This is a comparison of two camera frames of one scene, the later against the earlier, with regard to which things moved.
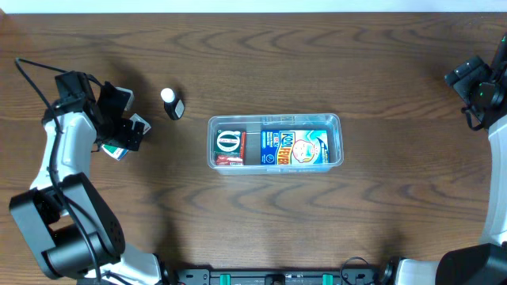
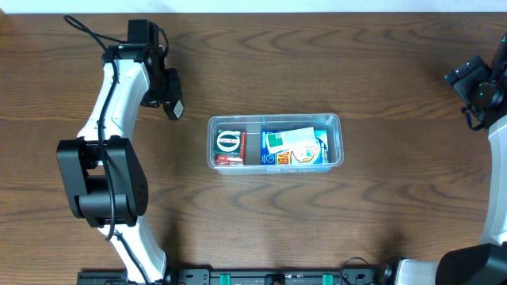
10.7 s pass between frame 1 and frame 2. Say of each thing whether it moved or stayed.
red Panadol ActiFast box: stayed
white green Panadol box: moved
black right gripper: stayed
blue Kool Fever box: stayed
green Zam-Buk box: stayed
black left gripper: moved
